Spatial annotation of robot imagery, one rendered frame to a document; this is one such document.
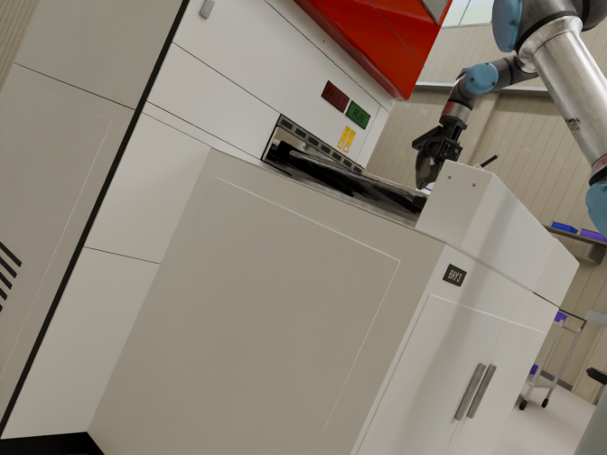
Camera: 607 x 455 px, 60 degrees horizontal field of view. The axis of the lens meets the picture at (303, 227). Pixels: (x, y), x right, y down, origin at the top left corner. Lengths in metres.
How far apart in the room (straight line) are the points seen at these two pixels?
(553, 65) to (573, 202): 7.95
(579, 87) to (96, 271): 0.99
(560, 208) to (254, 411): 8.22
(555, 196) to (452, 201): 8.21
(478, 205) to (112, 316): 0.82
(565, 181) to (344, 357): 8.36
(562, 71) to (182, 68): 0.73
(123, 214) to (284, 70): 0.53
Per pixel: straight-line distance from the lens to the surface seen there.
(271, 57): 1.33
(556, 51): 1.07
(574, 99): 1.03
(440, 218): 0.96
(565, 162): 9.31
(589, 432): 1.12
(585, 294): 8.46
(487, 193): 0.95
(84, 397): 1.37
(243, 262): 1.09
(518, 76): 1.52
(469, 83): 1.47
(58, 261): 1.24
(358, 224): 0.95
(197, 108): 1.22
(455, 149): 1.53
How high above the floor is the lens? 0.77
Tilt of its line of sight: 2 degrees down
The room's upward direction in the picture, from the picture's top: 24 degrees clockwise
